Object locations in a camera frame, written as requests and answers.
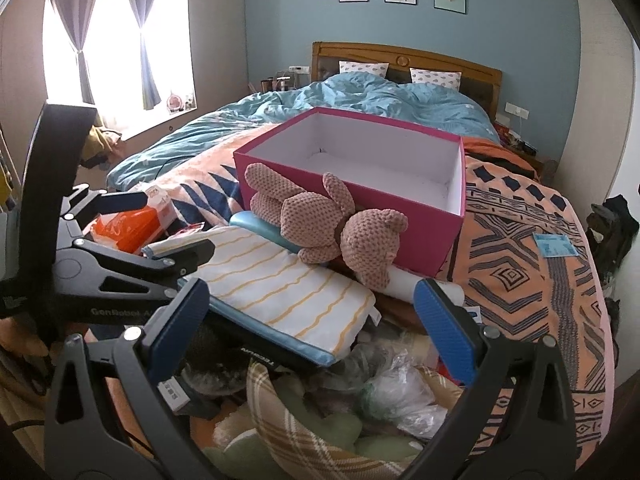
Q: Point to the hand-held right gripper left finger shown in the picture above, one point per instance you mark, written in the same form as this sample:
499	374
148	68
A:
177	330

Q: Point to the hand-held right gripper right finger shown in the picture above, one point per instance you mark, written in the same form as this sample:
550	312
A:
447	330

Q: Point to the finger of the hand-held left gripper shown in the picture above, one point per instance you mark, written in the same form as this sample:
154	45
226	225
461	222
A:
195	252
132	201

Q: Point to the yellow striped white cloth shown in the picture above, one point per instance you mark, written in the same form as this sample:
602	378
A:
280	280

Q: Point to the pink cardboard box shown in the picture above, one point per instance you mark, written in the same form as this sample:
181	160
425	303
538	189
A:
430	240

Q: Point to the brown plaid steering wheel cover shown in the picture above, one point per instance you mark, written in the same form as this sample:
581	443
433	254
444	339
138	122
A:
280	420

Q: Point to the white red printed pack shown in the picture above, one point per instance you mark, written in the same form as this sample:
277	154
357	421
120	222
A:
160	202

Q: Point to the orange white plastic packet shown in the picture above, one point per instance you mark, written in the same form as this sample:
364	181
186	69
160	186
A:
125	227

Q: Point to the yellow brown clothes pile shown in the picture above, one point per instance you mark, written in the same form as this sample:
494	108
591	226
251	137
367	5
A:
100	142

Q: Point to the white rolled cloth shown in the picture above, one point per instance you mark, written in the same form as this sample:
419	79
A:
415	285

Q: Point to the small white labelled box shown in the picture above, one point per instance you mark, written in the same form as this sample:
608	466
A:
175	394

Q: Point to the clear plastic bag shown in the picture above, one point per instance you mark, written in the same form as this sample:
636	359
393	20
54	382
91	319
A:
400	390

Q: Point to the pink round ornament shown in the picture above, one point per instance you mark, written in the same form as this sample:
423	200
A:
175	101

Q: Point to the orange patterned blanket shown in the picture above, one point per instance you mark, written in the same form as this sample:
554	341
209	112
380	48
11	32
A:
525	240

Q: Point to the pink knitted bear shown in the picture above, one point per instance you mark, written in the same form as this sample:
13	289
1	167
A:
310	220

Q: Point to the grey purple curtain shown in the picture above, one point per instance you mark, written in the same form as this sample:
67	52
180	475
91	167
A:
142	20
75	20

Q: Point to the small blue card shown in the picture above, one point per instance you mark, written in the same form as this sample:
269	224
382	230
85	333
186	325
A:
552	245

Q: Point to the green plush toy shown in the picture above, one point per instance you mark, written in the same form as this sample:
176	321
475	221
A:
330	425

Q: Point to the black garment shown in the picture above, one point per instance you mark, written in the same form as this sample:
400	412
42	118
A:
505	166

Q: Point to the row of cosmetic bottles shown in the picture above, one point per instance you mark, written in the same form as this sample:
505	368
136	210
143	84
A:
277	84

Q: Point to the orange garment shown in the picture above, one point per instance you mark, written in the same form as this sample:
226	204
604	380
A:
490	147

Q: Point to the dark clothes pile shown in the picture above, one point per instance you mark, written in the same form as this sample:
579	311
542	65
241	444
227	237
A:
612	240

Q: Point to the wooden nightstand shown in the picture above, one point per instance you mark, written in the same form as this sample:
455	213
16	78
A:
522	150

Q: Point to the blue floral duvet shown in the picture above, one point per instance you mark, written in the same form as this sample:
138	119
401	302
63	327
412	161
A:
380	95

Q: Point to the white patterned pillow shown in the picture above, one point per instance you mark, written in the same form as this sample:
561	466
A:
435	78
364	69

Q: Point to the wooden headboard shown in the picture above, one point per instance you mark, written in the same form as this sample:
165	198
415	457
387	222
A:
400	55

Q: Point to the white wall outlet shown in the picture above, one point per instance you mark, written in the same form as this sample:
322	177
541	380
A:
517	110
298	68
502	119

